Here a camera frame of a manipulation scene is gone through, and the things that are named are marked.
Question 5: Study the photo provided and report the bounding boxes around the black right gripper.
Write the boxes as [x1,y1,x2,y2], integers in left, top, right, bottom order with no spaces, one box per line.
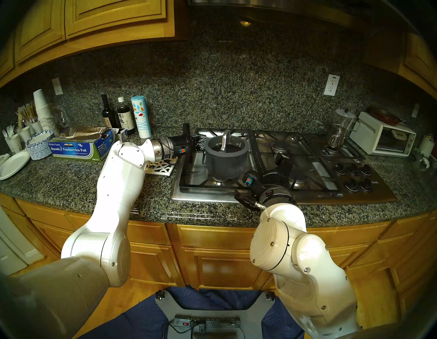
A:
[262,152,295,190]

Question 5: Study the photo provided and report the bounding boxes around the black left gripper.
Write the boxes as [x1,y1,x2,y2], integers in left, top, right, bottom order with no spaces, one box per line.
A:
[169,123,207,158]

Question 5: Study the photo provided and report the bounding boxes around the dark grey saucepan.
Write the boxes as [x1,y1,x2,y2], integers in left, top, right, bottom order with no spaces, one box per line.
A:
[204,132,250,181]

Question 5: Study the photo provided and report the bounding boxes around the white lattice trivet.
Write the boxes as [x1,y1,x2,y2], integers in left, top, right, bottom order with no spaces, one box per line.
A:
[145,155,180,177]

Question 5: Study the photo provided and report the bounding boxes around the stainless steel gas cooktop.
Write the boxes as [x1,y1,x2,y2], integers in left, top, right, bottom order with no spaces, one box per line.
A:
[170,128,398,205]

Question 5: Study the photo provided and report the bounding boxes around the blue leaf print canister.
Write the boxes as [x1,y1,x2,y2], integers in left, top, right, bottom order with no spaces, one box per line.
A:
[131,96,152,139]

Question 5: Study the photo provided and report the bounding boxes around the soy sauce bottle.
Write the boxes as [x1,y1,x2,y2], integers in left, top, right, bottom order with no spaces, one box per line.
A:
[117,97,135,134]

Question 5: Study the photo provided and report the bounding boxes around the dark wine bottle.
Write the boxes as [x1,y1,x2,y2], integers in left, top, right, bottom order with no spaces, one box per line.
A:
[101,94,118,128]

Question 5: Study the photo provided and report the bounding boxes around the white toaster oven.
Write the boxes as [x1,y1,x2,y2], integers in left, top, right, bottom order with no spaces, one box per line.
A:
[349,111,417,158]

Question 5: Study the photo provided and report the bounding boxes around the wooden lower cabinets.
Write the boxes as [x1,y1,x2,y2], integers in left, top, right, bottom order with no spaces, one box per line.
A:
[0,193,437,315]

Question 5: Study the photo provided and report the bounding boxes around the blue aluminium foil box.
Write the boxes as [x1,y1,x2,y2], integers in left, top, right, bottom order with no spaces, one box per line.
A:
[48,125,116,162]

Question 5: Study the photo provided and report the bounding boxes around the red frying pan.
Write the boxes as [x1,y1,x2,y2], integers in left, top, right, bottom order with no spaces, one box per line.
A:
[370,106,405,126]

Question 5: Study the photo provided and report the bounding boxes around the clear plastic bag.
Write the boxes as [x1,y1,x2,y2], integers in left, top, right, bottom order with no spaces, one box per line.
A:
[51,106,70,130]

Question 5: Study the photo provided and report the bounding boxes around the steel range hood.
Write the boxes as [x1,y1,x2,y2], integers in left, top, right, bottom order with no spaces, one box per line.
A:
[187,0,352,26]

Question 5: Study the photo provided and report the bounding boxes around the wooden upper cabinet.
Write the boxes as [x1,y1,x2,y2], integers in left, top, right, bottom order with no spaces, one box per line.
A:
[364,29,437,99]
[0,0,176,87]

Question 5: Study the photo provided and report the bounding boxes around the white ceramic mug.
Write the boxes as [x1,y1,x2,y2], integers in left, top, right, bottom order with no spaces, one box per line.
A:
[418,134,436,158]

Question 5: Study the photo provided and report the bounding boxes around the grey power strip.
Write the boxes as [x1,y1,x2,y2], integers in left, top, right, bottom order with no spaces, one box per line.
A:
[174,317,241,329]

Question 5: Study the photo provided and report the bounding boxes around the stack of white paper cups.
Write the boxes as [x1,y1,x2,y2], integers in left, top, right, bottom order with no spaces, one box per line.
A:
[33,89,60,135]

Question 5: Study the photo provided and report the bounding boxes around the blue patterned bowl stack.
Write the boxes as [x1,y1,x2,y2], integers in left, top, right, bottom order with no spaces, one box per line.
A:
[26,130,55,160]

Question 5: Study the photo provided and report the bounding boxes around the wooden chopsticks bundle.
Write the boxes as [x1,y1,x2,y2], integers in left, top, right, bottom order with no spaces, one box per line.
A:
[19,102,39,124]

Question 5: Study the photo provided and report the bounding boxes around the white paper plate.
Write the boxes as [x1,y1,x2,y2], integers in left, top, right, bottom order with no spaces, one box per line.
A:
[0,150,31,180]

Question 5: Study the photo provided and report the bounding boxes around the blue moving blanket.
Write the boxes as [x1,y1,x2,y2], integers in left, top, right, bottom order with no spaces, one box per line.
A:
[79,285,306,339]

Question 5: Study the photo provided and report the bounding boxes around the black silver cable connector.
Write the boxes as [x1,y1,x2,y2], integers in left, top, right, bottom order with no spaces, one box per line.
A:
[234,193,267,209]

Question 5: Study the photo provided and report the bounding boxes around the white wall power outlet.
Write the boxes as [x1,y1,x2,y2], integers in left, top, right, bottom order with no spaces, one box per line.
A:
[324,74,340,97]

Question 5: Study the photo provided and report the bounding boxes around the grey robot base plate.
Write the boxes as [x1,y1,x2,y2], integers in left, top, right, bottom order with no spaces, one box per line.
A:
[155,290,276,339]

